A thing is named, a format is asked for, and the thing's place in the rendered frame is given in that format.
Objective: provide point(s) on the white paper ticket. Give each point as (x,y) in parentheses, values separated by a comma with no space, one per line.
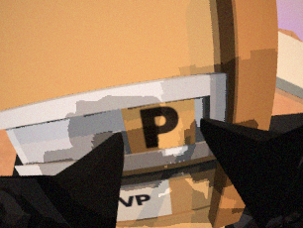
(144,200)

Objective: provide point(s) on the tan tile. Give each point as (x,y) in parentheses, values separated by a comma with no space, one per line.
(160,125)

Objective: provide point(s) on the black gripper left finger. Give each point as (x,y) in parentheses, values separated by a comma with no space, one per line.
(85,195)

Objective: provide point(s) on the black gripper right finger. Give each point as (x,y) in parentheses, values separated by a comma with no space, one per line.
(261,165)

